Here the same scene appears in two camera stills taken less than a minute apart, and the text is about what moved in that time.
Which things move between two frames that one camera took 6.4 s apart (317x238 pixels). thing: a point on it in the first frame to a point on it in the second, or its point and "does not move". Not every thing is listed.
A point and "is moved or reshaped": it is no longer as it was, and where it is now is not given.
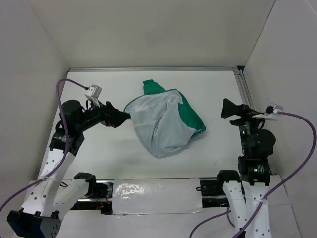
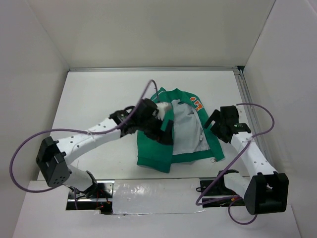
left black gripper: [110, 116] to [160, 136]
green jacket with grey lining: [163, 121] is moved or reshaped
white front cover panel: [156, 196] does not move
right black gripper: [246, 112] to [216, 116]
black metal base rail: [101, 200] does not move
